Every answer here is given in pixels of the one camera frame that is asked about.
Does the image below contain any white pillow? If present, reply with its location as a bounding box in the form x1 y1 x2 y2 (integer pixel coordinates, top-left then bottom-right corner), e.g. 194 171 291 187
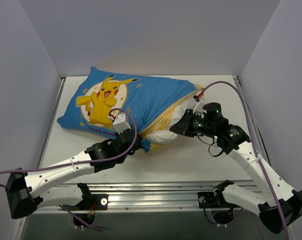
144 96 195 145

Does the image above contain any blue Pikachu pillowcase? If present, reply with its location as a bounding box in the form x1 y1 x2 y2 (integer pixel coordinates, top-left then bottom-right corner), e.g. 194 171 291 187
57 67 202 152

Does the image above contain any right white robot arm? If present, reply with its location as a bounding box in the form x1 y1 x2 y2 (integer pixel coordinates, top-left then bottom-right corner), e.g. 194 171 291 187
170 102 302 234

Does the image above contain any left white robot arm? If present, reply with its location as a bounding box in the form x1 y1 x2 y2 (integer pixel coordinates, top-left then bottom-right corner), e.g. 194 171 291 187
5 129 142 219

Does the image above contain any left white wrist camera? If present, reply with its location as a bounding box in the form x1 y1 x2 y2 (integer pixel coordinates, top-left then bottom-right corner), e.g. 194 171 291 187
108 113 131 134

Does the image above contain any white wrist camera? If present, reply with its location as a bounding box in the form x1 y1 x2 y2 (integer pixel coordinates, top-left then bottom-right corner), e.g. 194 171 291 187
108 113 131 134
193 91 205 112

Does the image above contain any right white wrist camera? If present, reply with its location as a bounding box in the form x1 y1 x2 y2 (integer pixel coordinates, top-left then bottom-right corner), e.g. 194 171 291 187
193 91 205 112

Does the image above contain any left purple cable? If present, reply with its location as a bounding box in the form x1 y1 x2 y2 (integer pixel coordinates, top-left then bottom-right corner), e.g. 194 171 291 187
0 107 138 188

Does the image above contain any aluminium frame rail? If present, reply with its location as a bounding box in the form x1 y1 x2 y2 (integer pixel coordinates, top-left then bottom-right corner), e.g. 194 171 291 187
39 75 261 212

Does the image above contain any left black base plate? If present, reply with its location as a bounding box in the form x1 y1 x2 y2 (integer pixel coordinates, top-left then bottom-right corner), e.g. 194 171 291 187
63 193 109 211

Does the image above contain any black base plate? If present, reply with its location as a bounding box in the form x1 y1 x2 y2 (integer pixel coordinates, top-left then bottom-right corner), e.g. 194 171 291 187
63 193 109 211
197 191 232 209

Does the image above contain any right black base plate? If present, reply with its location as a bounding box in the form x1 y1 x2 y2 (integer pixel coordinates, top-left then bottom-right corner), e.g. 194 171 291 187
197 191 232 209

